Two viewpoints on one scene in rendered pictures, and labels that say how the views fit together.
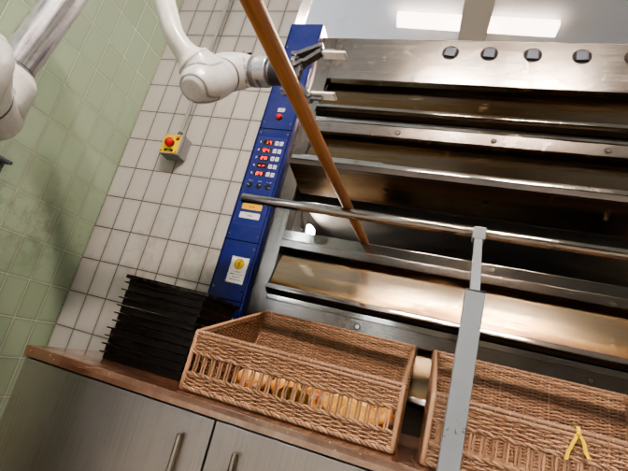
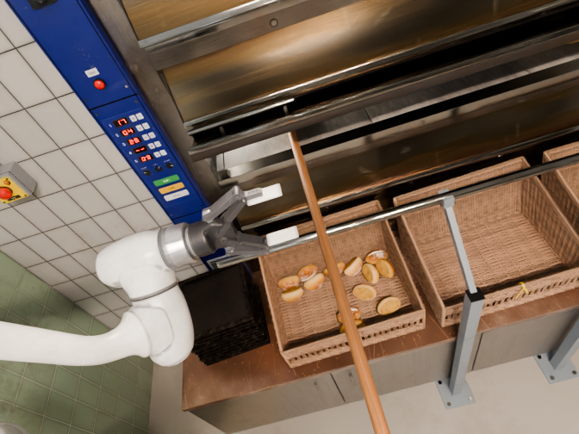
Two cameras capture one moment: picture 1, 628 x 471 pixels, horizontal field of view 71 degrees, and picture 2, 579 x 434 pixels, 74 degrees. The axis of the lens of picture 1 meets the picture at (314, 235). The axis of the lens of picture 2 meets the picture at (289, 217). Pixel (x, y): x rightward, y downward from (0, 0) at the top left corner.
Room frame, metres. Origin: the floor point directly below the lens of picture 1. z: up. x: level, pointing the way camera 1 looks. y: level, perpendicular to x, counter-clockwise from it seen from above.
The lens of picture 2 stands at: (0.53, 0.16, 2.07)
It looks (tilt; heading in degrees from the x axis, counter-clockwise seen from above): 47 degrees down; 348
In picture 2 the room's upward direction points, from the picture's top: 22 degrees counter-clockwise
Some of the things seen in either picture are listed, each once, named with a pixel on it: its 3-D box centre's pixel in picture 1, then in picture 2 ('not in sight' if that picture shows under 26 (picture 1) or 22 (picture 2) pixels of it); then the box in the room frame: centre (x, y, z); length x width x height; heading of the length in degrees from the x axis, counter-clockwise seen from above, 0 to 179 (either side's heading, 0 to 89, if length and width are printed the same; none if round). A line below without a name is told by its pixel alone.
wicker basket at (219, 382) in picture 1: (313, 363); (335, 281); (1.33, -0.09, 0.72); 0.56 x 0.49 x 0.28; 73
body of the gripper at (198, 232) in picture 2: (285, 73); (214, 234); (1.12, 0.20, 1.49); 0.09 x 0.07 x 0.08; 72
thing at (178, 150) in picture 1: (175, 147); (9, 183); (1.83, 0.70, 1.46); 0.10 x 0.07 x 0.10; 71
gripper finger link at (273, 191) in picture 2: (335, 54); (264, 195); (1.08, 0.07, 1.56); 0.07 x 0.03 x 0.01; 72
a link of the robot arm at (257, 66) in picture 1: (263, 72); (181, 244); (1.14, 0.27, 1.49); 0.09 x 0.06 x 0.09; 162
